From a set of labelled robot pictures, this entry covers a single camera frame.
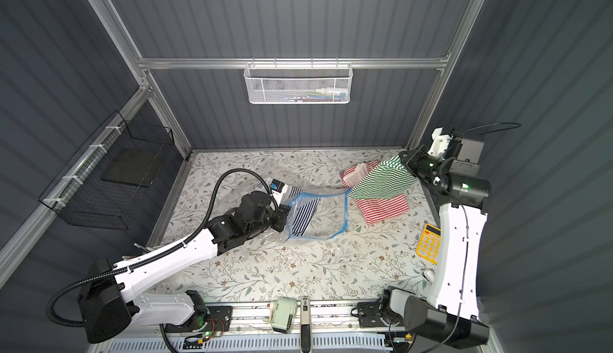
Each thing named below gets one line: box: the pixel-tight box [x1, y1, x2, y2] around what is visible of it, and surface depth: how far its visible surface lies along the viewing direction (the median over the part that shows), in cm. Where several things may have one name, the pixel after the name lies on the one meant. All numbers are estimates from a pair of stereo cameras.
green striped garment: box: [346, 154, 419, 200], surface depth 78 cm
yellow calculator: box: [415, 223, 442, 266], surface depth 91 cm
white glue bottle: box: [315, 87, 349, 95], surface depth 93 cm
